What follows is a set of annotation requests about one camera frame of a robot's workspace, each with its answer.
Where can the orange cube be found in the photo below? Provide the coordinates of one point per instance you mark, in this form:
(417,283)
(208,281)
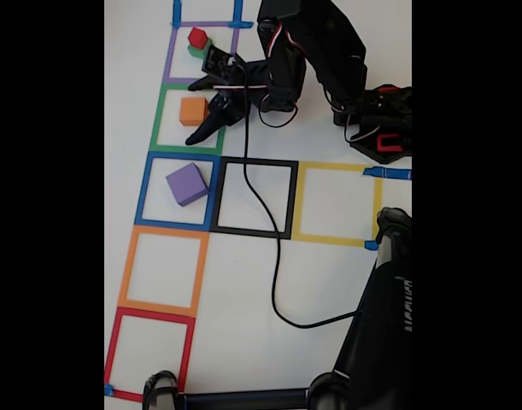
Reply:
(192,111)

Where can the green cube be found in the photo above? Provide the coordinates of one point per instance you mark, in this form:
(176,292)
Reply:
(195,52)

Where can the small red cube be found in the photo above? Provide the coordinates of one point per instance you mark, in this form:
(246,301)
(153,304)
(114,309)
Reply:
(197,37)

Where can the purple cube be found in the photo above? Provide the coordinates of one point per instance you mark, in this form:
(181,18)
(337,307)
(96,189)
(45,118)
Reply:
(185,183)

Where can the blue tape strip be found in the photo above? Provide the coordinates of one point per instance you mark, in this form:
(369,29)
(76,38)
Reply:
(177,13)
(238,10)
(388,173)
(371,245)
(109,389)

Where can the red printed clamp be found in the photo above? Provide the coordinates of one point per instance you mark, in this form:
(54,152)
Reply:
(388,89)
(388,147)

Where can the black gripper camera board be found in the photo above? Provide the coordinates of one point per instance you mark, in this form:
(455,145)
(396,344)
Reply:
(220,64)

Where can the purple square frame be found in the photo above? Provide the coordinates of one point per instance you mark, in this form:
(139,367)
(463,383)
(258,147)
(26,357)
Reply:
(170,55)

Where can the green square frame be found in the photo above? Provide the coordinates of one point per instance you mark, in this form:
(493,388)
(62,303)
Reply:
(156,124)

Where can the black square frame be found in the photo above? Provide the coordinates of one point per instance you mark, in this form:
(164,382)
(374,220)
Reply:
(215,196)

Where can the blue square frame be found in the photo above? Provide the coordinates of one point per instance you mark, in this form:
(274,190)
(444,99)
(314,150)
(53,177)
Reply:
(142,192)

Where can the yellow square frame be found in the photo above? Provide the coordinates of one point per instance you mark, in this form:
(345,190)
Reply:
(298,200)

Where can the orange square frame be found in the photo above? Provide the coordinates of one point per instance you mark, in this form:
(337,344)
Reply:
(126,273)

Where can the red square frame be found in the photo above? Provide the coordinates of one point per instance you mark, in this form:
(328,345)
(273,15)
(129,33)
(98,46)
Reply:
(112,350)

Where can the black camera tripod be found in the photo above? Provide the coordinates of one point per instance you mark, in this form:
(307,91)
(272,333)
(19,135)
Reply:
(380,320)

